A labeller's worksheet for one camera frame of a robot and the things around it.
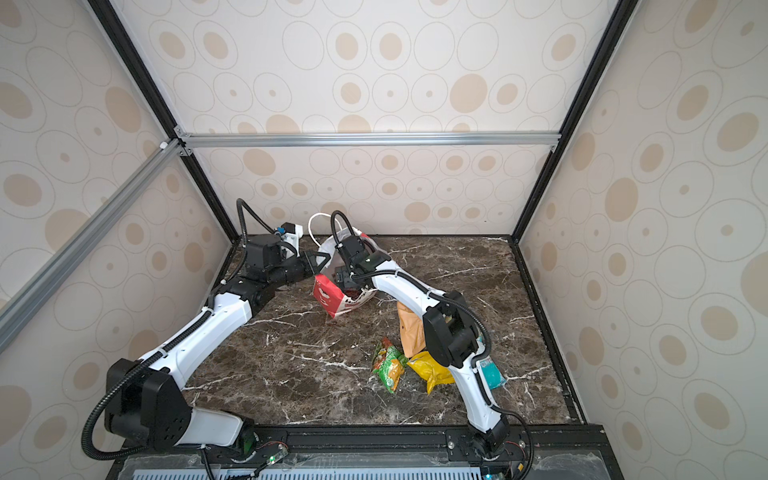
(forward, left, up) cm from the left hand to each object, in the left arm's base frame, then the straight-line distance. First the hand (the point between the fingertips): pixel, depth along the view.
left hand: (337, 252), depth 77 cm
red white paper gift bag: (-8, +3, -8) cm, 12 cm away
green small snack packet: (-22, -14, -23) cm, 35 cm away
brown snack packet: (-12, -20, -20) cm, 31 cm away
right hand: (+6, -2, -18) cm, 19 cm away
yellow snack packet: (-24, -25, -22) cm, 41 cm away
